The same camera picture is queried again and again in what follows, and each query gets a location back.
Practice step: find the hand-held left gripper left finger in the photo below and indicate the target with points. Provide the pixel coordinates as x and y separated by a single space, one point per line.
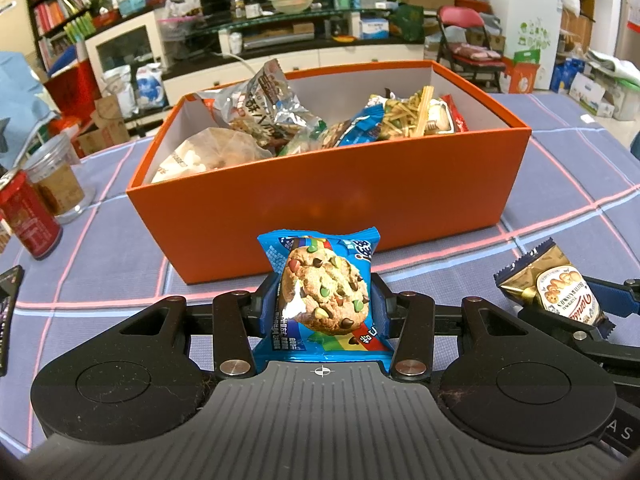
267 310

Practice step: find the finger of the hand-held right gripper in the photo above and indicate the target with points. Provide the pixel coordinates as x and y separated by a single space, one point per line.
575 335
617 297

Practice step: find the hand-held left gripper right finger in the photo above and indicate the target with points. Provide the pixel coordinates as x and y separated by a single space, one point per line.
382 310

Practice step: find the gold cookie snack packet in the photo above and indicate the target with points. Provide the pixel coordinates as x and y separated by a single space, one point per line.
560 290

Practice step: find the orange cardboard box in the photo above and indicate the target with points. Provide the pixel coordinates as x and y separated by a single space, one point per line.
325 200

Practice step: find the clear pastry snack packet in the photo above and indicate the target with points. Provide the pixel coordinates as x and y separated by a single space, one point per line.
215 152

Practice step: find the green label pastry packet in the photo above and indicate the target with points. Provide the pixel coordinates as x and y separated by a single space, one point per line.
305 142

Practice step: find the yellow sticks snack packet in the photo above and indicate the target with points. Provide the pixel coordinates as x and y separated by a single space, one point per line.
405 115

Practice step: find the silver snack packet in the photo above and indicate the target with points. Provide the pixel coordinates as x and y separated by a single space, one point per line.
270 105

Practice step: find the red snack packet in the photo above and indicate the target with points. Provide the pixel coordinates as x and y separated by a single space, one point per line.
457 117

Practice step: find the blue plaid tablecloth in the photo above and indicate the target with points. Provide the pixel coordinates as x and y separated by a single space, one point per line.
550 185

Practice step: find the blue white carton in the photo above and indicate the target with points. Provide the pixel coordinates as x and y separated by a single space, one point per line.
590 92

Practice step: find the orange green paper bag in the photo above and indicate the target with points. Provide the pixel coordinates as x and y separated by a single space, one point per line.
525 77

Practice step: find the clear plastic jar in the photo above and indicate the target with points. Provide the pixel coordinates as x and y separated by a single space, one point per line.
60 185

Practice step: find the brown paper bag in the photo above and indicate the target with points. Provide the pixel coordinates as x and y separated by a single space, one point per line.
105 130

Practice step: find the white blue printed bag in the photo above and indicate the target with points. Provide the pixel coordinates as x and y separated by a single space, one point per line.
150 85

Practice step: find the red drink can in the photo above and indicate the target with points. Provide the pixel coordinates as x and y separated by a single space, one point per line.
30 220

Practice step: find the black smartphone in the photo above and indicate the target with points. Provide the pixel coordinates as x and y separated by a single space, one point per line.
9 320

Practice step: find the white TV stand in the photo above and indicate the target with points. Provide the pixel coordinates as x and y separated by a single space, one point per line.
350 52

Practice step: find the wooden bookshelf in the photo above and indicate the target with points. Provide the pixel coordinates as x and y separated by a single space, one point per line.
575 25

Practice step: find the blue white tissue box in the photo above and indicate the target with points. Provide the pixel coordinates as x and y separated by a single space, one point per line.
374 28

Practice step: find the red storage box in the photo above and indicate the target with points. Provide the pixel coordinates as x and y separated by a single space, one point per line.
75 85

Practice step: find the white glass door cabinet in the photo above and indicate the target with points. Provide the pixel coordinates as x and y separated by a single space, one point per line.
125 45

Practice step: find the red folding chair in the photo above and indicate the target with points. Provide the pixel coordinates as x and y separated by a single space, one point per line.
460 17

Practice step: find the white chest freezer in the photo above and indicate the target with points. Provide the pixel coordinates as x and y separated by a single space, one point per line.
520 10

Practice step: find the fruit bowl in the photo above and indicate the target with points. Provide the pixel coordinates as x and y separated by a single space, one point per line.
292 5

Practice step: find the blue star print cloth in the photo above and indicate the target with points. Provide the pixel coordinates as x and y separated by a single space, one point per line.
20 95

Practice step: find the dark bookshelf with books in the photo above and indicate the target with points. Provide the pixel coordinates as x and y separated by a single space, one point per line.
50 10

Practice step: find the beige floor air conditioner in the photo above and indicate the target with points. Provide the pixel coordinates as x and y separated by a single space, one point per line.
15 20

